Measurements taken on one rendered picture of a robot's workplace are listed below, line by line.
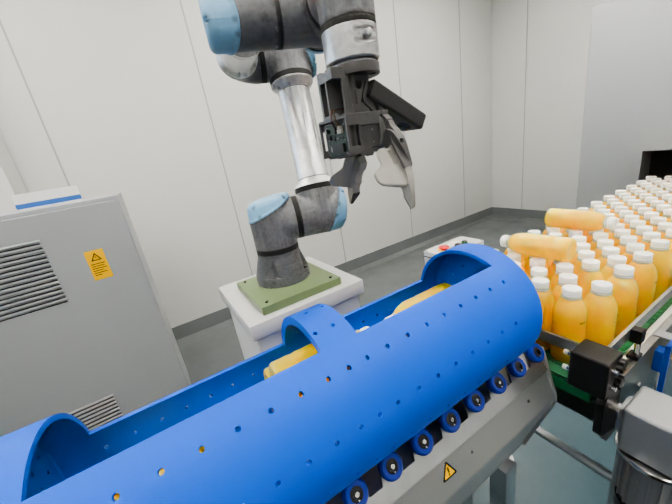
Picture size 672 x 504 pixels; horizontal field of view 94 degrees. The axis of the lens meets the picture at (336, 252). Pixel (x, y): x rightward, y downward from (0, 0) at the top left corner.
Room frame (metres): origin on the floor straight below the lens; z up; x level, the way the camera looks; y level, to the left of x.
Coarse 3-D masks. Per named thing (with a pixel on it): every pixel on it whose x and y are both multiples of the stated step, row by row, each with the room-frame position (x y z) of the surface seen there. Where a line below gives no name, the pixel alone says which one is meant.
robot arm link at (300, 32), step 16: (288, 0) 0.54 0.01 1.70; (304, 0) 0.54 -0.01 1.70; (288, 16) 0.54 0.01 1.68; (304, 16) 0.54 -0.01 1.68; (288, 32) 0.54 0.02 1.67; (304, 32) 0.55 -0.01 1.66; (320, 32) 0.55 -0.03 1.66; (288, 48) 0.57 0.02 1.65; (304, 48) 0.63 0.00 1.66; (320, 48) 0.60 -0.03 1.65
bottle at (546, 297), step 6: (540, 294) 0.69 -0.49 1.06; (546, 294) 0.69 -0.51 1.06; (552, 294) 0.70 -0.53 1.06; (540, 300) 0.69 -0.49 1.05; (546, 300) 0.68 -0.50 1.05; (552, 300) 0.68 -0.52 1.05; (546, 306) 0.68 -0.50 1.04; (552, 306) 0.68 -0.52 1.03; (546, 312) 0.68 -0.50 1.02; (546, 318) 0.68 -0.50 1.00; (546, 324) 0.68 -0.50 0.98; (540, 342) 0.68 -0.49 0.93; (546, 342) 0.68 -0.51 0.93; (546, 348) 0.68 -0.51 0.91
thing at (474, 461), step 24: (552, 384) 0.59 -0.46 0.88; (456, 408) 0.52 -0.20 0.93; (504, 408) 0.52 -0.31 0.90; (528, 408) 0.55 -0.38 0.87; (432, 432) 0.47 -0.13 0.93; (480, 432) 0.48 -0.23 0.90; (504, 432) 0.50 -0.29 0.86; (528, 432) 0.61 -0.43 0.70; (408, 456) 0.43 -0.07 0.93; (456, 456) 0.44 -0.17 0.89; (480, 456) 0.46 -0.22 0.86; (504, 456) 0.57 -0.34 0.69; (432, 480) 0.41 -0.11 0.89; (456, 480) 0.42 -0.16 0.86; (480, 480) 0.53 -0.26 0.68
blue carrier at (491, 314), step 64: (448, 256) 0.75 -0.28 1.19; (320, 320) 0.45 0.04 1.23; (384, 320) 0.45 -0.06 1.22; (448, 320) 0.46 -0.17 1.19; (512, 320) 0.51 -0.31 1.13; (192, 384) 0.49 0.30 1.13; (256, 384) 0.34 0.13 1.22; (320, 384) 0.35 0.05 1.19; (384, 384) 0.37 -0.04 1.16; (448, 384) 0.41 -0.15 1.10; (0, 448) 0.29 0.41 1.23; (64, 448) 0.39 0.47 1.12; (128, 448) 0.27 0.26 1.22; (192, 448) 0.28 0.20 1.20; (256, 448) 0.29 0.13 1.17; (320, 448) 0.31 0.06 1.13; (384, 448) 0.35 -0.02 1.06
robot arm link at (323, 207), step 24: (264, 72) 0.91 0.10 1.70; (288, 72) 0.89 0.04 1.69; (312, 72) 0.95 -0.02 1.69; (288, 96) 0.90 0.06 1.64; (288, 120) 0.90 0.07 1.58; (312, 120) 0.90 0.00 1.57; (312, 144) 0.87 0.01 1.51; (312, 168) 0.85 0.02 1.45; (312, 192) 0.82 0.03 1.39; (336, 192) 0.85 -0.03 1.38; (312, 216) 0.80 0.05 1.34; (336, 216) 0.82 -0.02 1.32
